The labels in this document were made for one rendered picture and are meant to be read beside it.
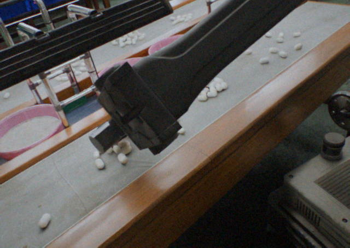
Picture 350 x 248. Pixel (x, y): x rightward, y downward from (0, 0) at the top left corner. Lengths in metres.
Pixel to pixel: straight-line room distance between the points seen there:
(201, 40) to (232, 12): 0.04
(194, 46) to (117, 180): 0.62
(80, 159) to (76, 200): 0.16
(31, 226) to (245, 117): 0.63
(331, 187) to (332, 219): 0.12
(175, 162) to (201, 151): 0.08
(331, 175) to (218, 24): 0.96
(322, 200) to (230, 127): 0.40
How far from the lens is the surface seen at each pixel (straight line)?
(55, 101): 1.04
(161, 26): 1.81
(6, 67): 0.78
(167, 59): 0.27
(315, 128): 2.12
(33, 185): 0.97
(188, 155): 0.82
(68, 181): 0.91
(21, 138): 1.19
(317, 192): 1.13
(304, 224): 1.18
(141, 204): 0.74
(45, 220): 0.83
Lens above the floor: 1.32
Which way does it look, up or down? 35 degrees down
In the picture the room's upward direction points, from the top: 12 degrees counter-clockwise
